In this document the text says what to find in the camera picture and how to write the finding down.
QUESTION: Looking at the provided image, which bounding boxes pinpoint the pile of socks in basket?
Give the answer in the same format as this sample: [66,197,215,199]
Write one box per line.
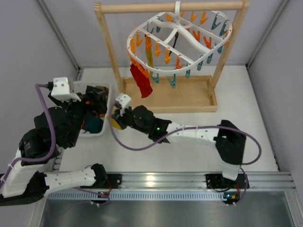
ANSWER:
[81,86,109,135]

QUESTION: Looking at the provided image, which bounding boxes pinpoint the white slotted cable duct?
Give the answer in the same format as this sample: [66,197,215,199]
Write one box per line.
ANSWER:
[47,190,227,201]

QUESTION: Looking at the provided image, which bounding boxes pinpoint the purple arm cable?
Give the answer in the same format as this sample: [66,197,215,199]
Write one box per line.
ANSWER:
[0,83,111,206]
[108,100,262,205]

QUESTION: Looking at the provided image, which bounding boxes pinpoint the wooden hanger rack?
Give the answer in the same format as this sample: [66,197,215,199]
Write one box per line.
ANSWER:
[94,0,250,113]

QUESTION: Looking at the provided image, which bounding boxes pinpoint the dark navy sock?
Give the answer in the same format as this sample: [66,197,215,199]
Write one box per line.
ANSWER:
[172,32,179,48]

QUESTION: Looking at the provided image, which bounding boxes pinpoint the white round clip hanger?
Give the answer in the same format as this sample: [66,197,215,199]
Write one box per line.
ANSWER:
[126,1,233,76]

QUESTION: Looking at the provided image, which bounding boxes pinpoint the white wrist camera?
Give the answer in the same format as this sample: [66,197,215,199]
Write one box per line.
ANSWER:
[115,93,132,116]
[51,77,81,102]

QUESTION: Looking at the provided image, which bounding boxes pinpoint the red sock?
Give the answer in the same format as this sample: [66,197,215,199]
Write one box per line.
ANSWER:
[130,64,153,98]

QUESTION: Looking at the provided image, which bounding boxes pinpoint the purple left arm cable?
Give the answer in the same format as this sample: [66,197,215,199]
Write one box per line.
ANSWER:
[0,83,111,206]

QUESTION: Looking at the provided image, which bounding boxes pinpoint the aluminium mounting rail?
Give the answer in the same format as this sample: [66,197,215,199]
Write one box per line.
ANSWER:
[37,171,296,191]

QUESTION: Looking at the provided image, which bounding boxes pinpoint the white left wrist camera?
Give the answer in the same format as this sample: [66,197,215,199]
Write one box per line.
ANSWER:
[51,77,81,102]

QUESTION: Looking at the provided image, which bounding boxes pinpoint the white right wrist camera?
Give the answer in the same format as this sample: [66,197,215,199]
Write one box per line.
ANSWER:
[115,93,132,116]

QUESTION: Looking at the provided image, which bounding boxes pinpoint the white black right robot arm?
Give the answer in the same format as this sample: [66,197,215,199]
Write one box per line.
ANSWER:
[111,105,247,182]

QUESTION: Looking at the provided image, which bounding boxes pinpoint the white plastic basket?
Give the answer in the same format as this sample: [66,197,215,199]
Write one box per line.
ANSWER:
[73,81,112,138]

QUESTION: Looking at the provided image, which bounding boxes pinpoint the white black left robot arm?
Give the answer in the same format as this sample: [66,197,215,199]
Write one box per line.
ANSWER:
[0,84,108,206]

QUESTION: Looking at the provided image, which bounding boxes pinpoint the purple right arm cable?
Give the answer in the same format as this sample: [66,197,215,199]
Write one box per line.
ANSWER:
[108,100,262,205]

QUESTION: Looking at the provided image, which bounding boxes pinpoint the olive yellow sock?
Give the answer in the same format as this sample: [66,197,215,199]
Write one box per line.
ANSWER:
[145,44,154,68]

